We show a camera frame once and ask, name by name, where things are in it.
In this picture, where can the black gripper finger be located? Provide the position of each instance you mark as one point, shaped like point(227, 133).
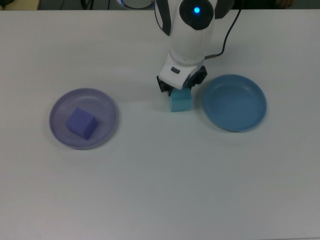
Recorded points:
point(163, 86)
point(197, 77)

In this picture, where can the cyan foam cube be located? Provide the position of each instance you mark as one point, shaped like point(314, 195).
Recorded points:
point(181, 101)

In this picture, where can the purple foam cube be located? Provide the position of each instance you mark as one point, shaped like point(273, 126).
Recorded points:
point(81, 122)

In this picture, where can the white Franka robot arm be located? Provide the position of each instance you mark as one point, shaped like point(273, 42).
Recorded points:
point(192, 40)

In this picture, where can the blue plastic plate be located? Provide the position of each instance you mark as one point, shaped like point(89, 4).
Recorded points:
point(235, 103)

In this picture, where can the purple plastic plate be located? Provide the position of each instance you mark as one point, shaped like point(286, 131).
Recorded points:
point(60, 112)

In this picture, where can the brown wooden panel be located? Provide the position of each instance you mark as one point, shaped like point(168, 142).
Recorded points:
point(25, 4)

